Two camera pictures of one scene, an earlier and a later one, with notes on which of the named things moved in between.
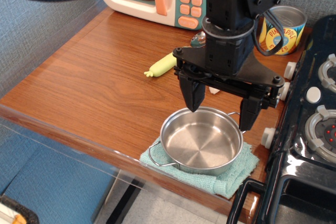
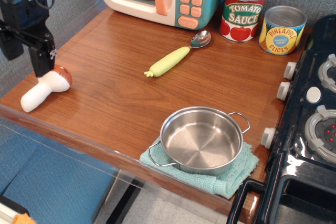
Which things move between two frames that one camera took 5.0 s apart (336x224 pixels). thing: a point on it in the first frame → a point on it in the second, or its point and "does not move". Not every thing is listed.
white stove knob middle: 283,90 does not move
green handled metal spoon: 198,40 does not move
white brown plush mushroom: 213,91 → 59,80
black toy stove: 300,186 does not move
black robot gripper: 228,63 → 23,18
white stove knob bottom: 267,137 does not move
